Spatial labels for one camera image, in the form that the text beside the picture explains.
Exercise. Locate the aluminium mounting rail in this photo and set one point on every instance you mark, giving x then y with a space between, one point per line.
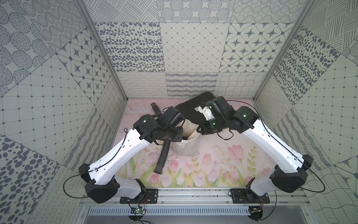
218 196

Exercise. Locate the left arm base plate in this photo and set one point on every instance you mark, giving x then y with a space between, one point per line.
150 196

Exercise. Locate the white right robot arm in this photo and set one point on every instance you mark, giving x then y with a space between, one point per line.
290 172

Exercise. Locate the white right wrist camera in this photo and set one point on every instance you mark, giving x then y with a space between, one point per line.
206 112

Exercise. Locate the beige cloth soil bag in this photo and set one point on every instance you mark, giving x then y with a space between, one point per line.
188 145

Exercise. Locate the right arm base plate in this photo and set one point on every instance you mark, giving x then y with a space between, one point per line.
241 195

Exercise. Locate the black plastic tool case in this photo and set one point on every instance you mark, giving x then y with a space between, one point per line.
188 108

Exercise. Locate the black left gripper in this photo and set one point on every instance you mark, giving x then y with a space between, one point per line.
178 133

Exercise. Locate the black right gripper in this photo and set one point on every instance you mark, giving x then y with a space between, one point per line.
205 130

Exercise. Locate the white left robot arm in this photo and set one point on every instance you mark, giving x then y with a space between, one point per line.
102 183

